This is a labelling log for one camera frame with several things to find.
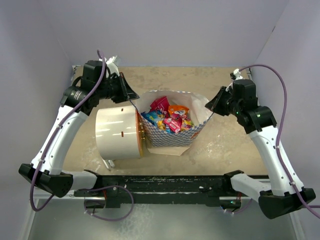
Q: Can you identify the magenta red snack bag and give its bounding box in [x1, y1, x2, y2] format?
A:
[150, 96, 170, 114]

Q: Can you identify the blue checkered paper bag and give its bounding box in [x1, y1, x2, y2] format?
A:
[132, 90, 213, 156]

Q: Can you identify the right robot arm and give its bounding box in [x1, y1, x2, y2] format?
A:
[205, 79, 316, 219]

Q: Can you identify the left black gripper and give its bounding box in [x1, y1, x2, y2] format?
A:
[96, 72, 139, 104]

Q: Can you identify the white cylindrical container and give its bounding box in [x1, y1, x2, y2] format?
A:
[95, 105, 143, 161]

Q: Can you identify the aluminium frame rail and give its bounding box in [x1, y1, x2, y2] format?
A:
[29, 187, 261, 201]

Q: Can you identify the blue snack bag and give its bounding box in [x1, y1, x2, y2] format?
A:
[141, 110, 167, 131]

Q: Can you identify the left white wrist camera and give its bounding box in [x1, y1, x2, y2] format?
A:
[104, 55, 121, 76]

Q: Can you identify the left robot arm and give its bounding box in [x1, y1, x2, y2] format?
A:
[18, 56, 139, 198]

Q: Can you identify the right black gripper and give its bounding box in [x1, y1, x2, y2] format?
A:
[205, 86, 242, 116]

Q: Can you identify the pink candy bag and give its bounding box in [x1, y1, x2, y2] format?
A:
[163, 117, 182, 133]

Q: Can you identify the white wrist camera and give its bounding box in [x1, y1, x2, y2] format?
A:
[104, 55, 121, 76]
[225, 68, 244, 92]

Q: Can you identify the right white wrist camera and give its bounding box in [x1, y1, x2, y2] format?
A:
[225, 68, 244, 92]

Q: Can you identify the orange snack bag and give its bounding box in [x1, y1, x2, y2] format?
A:
[168, 105, 190, 119]

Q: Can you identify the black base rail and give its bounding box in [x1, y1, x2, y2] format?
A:
[74, 174, 248, 209]

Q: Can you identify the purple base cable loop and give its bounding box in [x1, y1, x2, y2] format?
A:
[83, 186, 135, 222]

